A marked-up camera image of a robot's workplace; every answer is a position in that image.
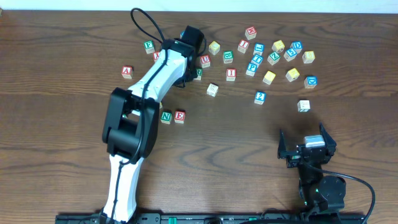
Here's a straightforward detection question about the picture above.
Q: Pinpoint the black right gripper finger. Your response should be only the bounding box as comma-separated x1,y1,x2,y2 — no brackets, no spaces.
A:
277,130,299,159
319,123,336,149

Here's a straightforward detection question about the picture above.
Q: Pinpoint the green R wooden block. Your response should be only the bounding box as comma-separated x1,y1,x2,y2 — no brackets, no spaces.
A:
195,68,203,80

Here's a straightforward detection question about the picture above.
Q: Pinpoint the red i block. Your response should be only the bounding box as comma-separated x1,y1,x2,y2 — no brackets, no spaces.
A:
238,39,249,54
226,68,236,82

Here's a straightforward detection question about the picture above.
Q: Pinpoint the red E wooden block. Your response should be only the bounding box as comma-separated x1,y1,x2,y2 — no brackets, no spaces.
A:
174,110,186,124

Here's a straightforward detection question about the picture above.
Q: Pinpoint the green N wooden block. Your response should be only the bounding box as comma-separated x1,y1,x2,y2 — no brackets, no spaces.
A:
160,111,172,124

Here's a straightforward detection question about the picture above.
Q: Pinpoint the blue P wooden block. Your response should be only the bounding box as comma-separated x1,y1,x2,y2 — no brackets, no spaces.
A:
246,63,257,77

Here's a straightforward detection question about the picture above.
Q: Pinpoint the yellow S wooden block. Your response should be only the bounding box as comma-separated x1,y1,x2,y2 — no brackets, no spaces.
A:
262,71,276,85

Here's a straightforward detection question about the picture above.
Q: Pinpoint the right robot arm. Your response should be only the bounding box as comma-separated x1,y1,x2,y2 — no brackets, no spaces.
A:
277,125,346,221

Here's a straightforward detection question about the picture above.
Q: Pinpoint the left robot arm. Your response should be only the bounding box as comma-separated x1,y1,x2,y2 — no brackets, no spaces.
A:
99,26,205,223

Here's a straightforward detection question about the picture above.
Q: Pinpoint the red U block far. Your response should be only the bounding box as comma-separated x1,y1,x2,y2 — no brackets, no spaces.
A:
200,54,211,68

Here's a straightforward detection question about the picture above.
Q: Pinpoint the plain side yellow block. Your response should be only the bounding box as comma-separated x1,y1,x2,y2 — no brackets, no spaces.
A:
206,83,219,97

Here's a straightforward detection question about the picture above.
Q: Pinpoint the yellow C wooden block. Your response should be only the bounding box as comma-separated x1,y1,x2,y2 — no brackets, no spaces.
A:
208,41,221,55

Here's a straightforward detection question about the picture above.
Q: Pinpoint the red Y wooden block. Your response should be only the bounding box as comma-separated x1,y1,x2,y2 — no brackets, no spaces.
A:
153,52,160,62

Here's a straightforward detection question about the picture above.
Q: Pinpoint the green B wooden block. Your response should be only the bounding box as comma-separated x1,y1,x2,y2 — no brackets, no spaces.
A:
223,50,234,63

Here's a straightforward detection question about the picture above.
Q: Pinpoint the green 7 wooden block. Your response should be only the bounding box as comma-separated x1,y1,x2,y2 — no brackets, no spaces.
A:
297,100,310,113

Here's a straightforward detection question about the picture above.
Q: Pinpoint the green F wooden block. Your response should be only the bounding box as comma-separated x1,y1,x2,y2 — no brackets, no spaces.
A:
144,40,155,54

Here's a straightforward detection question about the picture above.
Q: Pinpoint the blue 2 wooden block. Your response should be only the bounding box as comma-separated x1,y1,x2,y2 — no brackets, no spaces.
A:
254,91,266,105

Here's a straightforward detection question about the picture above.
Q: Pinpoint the red A wooden block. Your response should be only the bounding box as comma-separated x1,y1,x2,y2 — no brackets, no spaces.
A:
121,66,134,79

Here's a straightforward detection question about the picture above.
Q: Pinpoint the blue D block near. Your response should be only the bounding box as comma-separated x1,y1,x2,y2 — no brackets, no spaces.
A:
304,76,318,88

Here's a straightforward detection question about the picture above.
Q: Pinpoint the blue d block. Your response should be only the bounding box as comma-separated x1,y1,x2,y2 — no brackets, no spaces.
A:
290,41,303,54
304,76,318,88

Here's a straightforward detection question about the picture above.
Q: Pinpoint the blue T wooden block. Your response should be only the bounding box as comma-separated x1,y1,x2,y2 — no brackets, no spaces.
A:
251,54,264,66

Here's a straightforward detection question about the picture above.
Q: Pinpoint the red M wooden block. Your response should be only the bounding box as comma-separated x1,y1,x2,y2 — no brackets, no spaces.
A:
245,26,257,40

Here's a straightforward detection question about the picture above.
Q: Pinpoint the blue L wooden block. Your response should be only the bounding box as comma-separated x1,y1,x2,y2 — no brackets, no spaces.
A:
253,43,265,56

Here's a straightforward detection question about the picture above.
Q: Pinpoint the yellow W wooden block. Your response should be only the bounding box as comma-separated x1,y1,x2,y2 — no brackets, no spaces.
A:
285,68,300,82

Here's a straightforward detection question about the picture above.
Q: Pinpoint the green Z wooden block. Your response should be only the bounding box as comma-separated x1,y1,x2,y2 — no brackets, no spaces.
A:
267,52,280,65

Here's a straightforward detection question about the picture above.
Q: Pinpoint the yellow 8 wooden block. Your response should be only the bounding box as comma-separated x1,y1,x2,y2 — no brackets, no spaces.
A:
302,51,315,64

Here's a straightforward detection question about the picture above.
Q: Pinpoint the yellow M wooden block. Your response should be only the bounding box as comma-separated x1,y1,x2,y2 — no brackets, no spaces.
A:
272,40,285,54

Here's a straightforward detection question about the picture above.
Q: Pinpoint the blue 5 wooden block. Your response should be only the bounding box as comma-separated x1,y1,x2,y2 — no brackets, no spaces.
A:
284,48,297,62

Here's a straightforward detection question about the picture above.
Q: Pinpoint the blue D block far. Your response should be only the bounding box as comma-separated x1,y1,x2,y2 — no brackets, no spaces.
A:
290,41,303,54

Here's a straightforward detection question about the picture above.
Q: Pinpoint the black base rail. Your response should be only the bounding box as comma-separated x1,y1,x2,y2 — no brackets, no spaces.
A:
55,212,366,224

